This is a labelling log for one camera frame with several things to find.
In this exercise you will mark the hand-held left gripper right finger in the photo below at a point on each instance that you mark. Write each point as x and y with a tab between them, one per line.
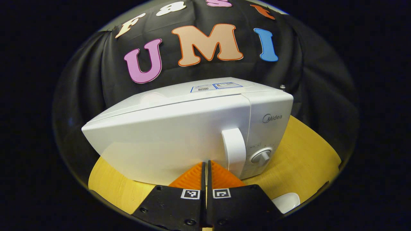
237	208

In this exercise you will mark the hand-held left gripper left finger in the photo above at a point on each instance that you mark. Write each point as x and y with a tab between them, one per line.
173	208

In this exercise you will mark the white microwave oven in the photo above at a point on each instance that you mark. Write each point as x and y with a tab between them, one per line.
167	138

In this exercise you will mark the white square plate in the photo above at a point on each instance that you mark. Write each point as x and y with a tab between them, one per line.
287	202

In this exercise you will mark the black backdrop cloth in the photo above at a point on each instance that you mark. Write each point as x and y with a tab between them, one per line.
80	96

